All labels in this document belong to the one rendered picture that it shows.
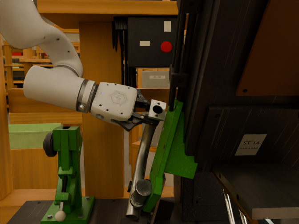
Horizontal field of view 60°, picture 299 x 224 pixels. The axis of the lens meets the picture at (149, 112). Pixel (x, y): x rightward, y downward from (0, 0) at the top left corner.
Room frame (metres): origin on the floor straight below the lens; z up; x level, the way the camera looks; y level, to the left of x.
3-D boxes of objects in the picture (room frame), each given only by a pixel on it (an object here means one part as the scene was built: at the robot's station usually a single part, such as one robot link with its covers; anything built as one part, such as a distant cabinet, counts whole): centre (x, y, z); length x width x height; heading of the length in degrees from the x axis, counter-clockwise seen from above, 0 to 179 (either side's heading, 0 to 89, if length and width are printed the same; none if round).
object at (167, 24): (0.86, -0.02, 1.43); 0.17 x 0.12 x 0.15; 93
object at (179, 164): (0.59, -0.07, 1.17); 0.13 x 0.12 x 0.20; 93
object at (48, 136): (0.76, 0.30, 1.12); 0.07 x 0.03 x 0.08; 3
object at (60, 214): (0.67, 0.24, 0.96); 0.06 x 0.03 x 0.06; 3
